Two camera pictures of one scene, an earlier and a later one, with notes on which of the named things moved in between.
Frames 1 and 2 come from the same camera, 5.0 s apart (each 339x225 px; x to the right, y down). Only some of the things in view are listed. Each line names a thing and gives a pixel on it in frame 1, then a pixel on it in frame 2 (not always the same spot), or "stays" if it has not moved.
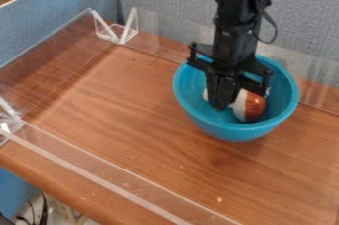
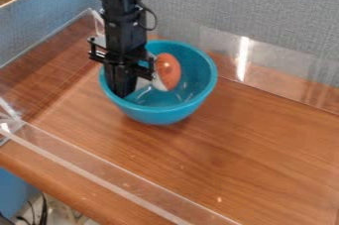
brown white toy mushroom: [249, 105] → [167, 72]
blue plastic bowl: [222, 124] → [177, 105]
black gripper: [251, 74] → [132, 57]
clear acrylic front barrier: [131, 188] stays
